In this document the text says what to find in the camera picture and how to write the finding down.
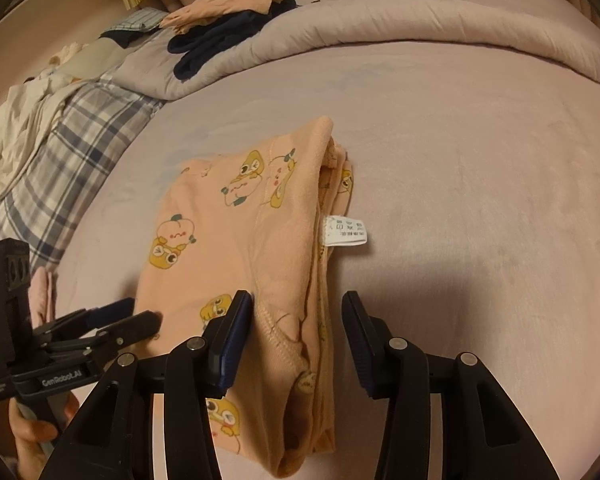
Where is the cream fluffy cloth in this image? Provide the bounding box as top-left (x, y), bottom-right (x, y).
top-left (47, 42), bottom-right (86, 68)

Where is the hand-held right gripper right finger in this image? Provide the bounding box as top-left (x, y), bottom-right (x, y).
top-left (341, 290), bottom-right (561, 480)

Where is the blue striped cloth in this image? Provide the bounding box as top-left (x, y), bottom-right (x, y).
top-left (100, 8), bottom-right (168, 36)

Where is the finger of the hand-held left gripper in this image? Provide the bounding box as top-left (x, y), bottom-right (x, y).
top-left (32, 297), bottom-right (136, 339)
top-left (50, 311), bottom-right (162, 357)

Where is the person's left hand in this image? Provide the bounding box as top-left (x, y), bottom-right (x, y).
top-left (7, 392), bottom-right (81, 462)

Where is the peach garment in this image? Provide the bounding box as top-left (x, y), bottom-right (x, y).
top-left (159, 0), bottom-right (284, 36)

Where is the white crumpled cloth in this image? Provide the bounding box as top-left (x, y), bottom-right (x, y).
top-left (0, 67), bottom-right (81, 196)

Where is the lilac bed sheet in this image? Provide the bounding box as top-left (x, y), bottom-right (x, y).
top-left (0, 40), bottom-right (600, 480)

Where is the pink folded cloth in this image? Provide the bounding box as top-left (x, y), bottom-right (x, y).
top-left (27, 266), bottom-right (58, 326)

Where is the pale green pillow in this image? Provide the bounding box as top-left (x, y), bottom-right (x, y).
top-left (62, 37), bottom-right (126, 81)

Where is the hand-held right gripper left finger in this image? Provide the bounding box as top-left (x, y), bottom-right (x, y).
top-left (39, 289), bottom-right (255, 480)

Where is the plaid quilt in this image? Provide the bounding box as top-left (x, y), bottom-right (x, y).
top-left (0, 77), bottom-right (167, 276)

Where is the grey duvet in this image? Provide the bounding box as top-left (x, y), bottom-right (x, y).
top-left (109, 0), bottom-right (600, 101)

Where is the orange cartoon print shirt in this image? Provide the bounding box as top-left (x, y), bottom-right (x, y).
top-left (134, 115), bottom-right (370, 478)

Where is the navy garment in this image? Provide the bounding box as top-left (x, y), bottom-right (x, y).
top-left (167, 0), bottom-right (298, 83)

